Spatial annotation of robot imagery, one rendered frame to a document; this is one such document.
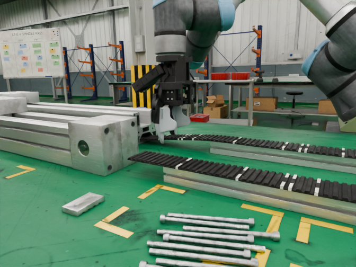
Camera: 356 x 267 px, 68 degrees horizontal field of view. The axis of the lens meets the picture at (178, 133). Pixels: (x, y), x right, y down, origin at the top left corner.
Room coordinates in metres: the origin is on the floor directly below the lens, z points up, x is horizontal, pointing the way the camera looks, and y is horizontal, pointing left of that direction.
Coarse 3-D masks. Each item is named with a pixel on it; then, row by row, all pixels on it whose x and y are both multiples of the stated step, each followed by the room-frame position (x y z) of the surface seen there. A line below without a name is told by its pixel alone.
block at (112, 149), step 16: (80, 128) 0.48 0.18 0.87; (96, 128) 0.46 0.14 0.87; (112, 128) 0.48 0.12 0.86; (128, 128) 0.51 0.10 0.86; (80, 144) 0.49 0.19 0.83; (96, 144) 0.46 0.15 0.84; (112, 144) 0.47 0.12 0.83; (128, 144) 0.51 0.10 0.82; (80, 160) 0.49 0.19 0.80; (96, 160) 0.46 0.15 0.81; (112, 160) 0.47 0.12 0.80; (128, 160) 0.51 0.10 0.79
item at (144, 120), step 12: (36, 108) 0.88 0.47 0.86; (48, 108) 0.85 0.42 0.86; (60, 108) 0.82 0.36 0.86; (72, 108) 0.81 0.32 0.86; (84, 108) 0.86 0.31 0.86; (96, 108) 0.83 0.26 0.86; (108, 108) 0.81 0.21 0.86; (120, 108) 0.78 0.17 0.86; (132, 108) 0.77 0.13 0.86; (144, 108) 0.76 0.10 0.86; (144, 120) 0.74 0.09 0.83; (144, 132) 0.70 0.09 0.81; (156, 132) 0.75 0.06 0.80
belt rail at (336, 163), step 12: (216, 144) 0.57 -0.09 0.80; (228, 144) 0.56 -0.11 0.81; (240, 156) 0.55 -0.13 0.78; (252, 156) 0.53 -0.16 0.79; (264, 156) 0.52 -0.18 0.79; (276, 156) 0.51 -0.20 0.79; (288, 156) 0.50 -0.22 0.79; (300, 156) 0.48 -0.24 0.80; (312, 156) 0.47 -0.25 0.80; (324, 156) 0.46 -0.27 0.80; (324, 168) 0.46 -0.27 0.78; (336, 168) 0.45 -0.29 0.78; (348, 168) 0.44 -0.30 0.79
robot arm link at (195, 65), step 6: (234, 0) 0.89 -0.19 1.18; (240, 0) 0.92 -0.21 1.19; (186, 36) 0.74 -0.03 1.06; (216, 36) 0.81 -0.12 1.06; (186, 42) 0.74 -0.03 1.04; (186, 48) 0.75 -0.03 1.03; (192, 48) 0.74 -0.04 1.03; (198, 48) 0.73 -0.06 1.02; (204, 48) 0.73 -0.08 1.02; (210, 48) 0.79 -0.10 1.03; (186, 54) 0.76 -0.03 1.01; (192, 54) 0.75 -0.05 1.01; (198, 54) 0.75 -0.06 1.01; (204, 54) 0.76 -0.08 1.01; (198, 60) 0.77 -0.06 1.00; (204, 60) 0.80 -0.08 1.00; (192, 66) 0.79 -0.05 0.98; (198, 66) 0.80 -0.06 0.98
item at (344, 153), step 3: (342, 150) 0.47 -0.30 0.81; (345, 150) 0.47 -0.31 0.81; (348, 150) 0.47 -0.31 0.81; (351, 150) 0.47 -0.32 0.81; (342, 153) 0.45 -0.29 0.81; (345, 153) 0.46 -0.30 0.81; (348, 153) 0.45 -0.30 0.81; (351, 153) 0.45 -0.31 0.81; (339, 156) 0.44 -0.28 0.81; (342, 156) 0.44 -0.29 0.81; (345, 156) 0.44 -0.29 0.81; (348, 156) 0.44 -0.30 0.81; (351, 156) 0.43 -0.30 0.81
